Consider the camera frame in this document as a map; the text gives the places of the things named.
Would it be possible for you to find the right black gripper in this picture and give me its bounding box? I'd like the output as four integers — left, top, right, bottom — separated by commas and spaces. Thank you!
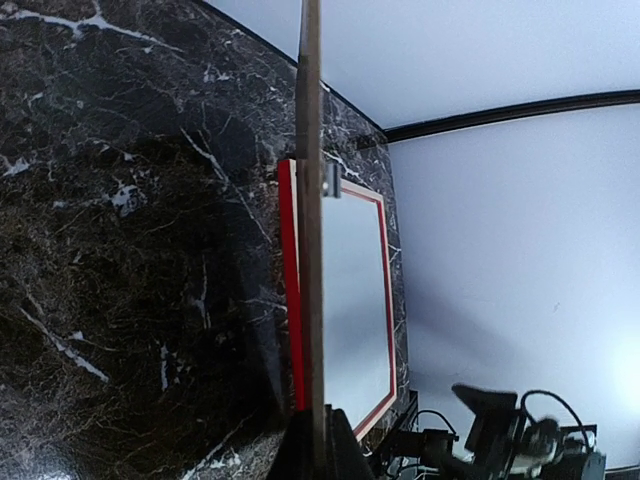
389, 383, 606, 480

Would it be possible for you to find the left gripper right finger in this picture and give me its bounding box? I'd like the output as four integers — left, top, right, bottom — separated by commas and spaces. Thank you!
325, 405, 375, 480

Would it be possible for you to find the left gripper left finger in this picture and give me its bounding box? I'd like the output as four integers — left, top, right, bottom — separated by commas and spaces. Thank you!
266, 410, 313, 480

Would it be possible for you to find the brown backing board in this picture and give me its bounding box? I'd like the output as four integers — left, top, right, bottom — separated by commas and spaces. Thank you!
295, 1, 325, 457

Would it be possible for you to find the red wooden picture frame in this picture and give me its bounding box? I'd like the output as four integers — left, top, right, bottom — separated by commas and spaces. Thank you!
277, 159, 399, 444

